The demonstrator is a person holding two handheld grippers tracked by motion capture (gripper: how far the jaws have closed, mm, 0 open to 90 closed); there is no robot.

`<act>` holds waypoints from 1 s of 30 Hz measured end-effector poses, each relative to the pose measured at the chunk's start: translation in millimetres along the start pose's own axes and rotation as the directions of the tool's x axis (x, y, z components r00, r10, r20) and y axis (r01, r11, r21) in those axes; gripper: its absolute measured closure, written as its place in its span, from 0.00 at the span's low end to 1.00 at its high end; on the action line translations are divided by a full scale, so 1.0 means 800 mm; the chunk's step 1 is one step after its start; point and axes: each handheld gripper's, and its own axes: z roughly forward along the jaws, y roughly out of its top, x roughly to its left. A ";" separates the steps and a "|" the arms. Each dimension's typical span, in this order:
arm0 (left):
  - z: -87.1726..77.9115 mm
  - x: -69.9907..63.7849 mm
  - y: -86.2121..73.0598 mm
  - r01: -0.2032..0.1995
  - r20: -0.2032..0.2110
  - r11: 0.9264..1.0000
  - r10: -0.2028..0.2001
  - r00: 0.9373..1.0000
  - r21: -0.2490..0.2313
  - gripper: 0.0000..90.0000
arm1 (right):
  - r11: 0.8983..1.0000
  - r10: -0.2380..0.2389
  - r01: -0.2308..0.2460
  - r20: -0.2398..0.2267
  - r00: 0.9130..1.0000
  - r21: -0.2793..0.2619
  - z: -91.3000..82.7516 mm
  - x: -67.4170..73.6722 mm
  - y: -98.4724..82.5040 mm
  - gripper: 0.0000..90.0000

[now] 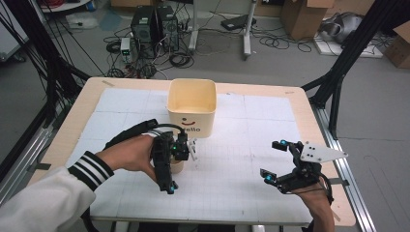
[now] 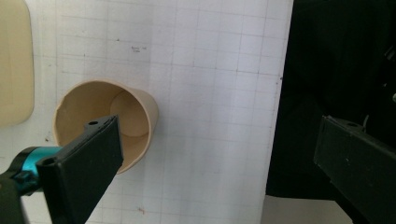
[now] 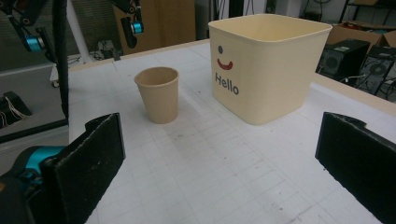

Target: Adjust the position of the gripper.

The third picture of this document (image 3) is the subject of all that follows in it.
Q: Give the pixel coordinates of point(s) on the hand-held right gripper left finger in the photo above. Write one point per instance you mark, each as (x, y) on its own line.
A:
(84, 168)

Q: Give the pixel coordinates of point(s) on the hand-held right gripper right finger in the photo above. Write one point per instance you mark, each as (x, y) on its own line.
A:
(361, 161)

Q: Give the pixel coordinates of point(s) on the brown paper cup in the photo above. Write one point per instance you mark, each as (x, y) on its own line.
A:
(159, 99)

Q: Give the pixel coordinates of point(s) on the cream plastic bin smiley print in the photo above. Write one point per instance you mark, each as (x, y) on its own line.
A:
(274, 77)

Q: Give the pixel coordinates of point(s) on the black computer case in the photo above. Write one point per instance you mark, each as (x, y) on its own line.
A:
(342, 59)
(378, 71)

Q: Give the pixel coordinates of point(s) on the black sleeved vertical pole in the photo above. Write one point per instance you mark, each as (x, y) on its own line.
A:
(61, 56)

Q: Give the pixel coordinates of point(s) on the cardboard box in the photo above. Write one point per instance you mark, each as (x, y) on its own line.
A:
(351, 34)

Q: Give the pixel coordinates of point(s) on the white pole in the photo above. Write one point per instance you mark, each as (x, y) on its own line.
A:
(77, 34)

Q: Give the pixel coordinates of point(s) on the black metal shelf rack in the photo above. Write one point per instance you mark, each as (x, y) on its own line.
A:
(347, 9)

